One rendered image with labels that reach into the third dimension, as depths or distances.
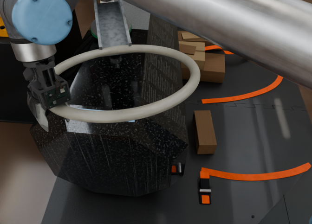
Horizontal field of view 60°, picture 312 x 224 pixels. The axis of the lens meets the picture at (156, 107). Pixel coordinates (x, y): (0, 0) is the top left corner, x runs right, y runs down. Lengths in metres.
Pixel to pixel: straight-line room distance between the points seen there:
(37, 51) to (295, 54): 0.51
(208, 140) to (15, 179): 1.31
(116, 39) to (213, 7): 0.82
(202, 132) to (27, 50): 1.45
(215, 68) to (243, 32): 2.02
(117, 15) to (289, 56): 1.01
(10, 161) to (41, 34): 1.71
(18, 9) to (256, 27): 0.36
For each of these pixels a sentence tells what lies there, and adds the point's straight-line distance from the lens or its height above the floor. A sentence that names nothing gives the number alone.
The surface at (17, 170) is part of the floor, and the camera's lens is 2.10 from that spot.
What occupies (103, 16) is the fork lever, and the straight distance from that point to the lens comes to 1.27.
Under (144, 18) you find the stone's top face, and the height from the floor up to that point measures 0.81.
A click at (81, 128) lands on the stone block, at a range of 1.19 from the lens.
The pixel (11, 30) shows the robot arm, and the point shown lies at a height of 1.35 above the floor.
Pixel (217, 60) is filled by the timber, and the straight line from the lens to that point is 2.43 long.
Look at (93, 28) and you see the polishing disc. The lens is 1.52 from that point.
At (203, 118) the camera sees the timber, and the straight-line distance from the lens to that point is 1.97.
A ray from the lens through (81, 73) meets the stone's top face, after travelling 1.32.
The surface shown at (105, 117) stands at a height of 1.17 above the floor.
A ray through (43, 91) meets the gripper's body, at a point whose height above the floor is 1.22.
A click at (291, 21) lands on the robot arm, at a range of 0.33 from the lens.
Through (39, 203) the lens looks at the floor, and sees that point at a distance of 1.93.
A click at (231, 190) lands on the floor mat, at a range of 1.86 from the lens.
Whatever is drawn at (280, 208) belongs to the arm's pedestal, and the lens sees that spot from 1.52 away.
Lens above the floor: 1.68
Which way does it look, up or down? 50 degrees down
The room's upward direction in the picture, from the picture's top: straight up
